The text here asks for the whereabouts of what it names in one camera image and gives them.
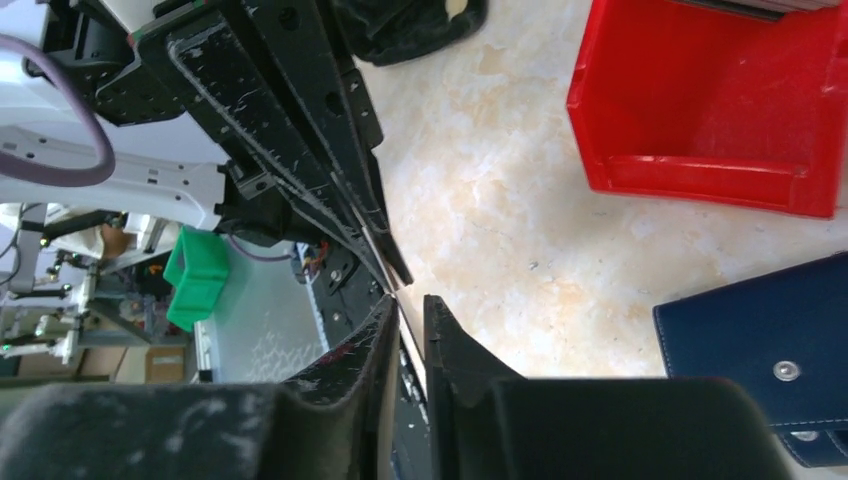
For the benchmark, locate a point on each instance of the black floral fleece blanket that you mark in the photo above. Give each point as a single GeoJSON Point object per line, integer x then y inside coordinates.
{"type": "Point", "coordinates": [386, 33]}

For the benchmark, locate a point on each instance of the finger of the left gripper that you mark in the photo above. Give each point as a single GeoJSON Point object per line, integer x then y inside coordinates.
{"type": "Point", "coordinates": [317, 133]}

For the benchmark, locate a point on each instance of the navy leather card holder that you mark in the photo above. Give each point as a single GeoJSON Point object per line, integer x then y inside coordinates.
{"type": "Point", "coordinates": [782, 337]}

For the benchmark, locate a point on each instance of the gold credit card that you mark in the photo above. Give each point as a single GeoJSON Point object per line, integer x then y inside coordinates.
{"type": "Point", "coordinates": [392, 285]}

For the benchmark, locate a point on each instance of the green plastic bin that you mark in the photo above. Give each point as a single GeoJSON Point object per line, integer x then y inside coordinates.
{"type": "Point", "coordinates": [198, 269]}

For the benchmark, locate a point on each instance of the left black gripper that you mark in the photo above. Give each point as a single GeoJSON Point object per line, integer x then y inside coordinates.
{"type": "Point", "coordinates": [205, 59]}

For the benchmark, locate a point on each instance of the red plastic bin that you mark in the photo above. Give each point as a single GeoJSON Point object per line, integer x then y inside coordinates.
{"type": "Point", "coordinates": [672, 100]}

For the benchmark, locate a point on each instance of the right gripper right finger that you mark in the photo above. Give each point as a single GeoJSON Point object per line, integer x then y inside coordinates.
{"type": "Point", "coordinates": [489, 422]}

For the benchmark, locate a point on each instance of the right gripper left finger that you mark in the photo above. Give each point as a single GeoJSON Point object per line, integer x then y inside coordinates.
{"type": "Point", "coordinates": [332, 420]}

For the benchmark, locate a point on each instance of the cards stack in bin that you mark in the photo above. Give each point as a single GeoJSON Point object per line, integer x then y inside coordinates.
{"type": "Point", "coordinates": [771, 10]}

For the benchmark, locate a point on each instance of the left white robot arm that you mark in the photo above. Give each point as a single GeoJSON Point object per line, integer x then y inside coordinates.
{"type": "Point", "coordinates": [56, 149]}

